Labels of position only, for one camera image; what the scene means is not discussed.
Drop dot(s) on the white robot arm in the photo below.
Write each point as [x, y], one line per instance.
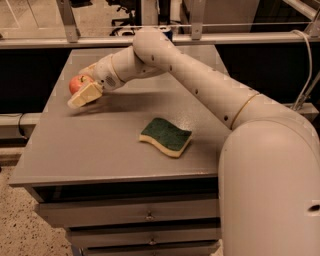
[269, 167]

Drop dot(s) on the grey drawer cabinet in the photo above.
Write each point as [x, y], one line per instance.
[94, 153]

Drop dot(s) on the grey drawer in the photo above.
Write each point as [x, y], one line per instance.
[202, 248]
[112, 212]
[160, 235]

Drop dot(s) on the grey metal railing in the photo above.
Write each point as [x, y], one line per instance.
[87, 23]

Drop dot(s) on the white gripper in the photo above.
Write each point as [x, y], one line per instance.
[102, 74]

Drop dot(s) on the black office chair base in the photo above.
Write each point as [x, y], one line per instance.
[129, 7]

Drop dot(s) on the bottom grey drawer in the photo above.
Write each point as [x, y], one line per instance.
[202, 248]

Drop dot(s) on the middle grey drawer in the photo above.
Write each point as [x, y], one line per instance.
[160, 235]

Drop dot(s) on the red apple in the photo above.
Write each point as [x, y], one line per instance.
[76, 82]

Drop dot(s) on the top grey drawer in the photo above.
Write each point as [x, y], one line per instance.
[112, 212]

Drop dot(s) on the blue soda can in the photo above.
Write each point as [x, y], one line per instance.
[167, 31]

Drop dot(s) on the green yellow sponge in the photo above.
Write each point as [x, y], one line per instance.
[166, 137]

